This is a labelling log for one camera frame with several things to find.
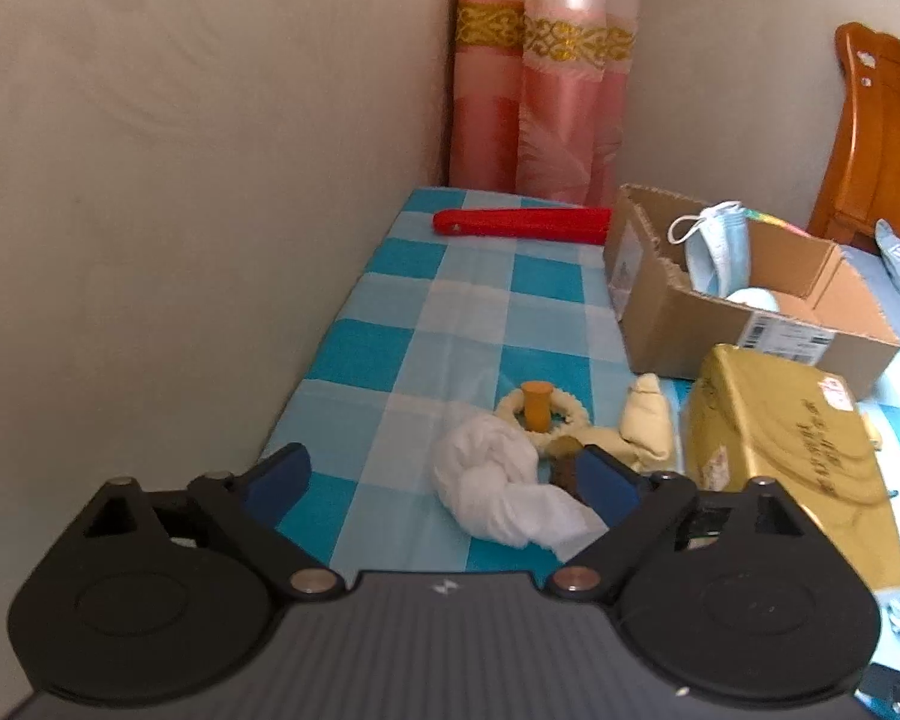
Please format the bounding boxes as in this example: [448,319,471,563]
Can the gold tissue pack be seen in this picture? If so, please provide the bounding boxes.
[679,345,900,590]

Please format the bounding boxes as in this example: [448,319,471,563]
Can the blue patterned bed sheet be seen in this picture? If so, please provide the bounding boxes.
[840,244,900,458]

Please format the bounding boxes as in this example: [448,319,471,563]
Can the light blue soft pad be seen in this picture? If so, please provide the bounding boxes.
[724,287,782,314]

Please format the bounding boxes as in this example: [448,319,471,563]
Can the pink curtain with gold band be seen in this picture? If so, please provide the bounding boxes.
[446,0,646,208]

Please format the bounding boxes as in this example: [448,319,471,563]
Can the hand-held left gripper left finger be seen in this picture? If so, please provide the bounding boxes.
[82,444,346,602]

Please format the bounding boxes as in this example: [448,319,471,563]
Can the blue face mask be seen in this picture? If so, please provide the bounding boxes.
[669,201,752,295]

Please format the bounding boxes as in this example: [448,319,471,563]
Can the wooden headboard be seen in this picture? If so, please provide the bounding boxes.
[806,22,900,253]

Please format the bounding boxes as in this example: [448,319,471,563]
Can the rainbow pop bubble toy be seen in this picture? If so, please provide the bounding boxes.
[745,210,808,236]

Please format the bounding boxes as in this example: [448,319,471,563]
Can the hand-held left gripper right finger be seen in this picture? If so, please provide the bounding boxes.
[544,446,807,605]

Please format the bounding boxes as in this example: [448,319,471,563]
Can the cream plush piece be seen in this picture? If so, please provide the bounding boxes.
[570,373,677,474]

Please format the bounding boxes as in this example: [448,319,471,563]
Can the red plastic handle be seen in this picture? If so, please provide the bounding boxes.
[433,208,614,245]

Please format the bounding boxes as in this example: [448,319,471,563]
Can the white knotted cloth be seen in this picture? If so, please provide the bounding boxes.
[431,414,609,551]

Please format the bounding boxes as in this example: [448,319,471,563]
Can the blue checked tablecloth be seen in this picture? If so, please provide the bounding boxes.
[259,187,900,691]

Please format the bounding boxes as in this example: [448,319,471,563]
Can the cardboard box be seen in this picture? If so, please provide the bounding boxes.
[604,184,900,400]

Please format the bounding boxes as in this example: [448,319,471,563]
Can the brown hair tie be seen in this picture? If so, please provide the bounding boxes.
[544,435,590,500]

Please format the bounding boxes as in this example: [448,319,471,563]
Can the small wooden peg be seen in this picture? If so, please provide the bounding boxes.
[521,382,557,433]

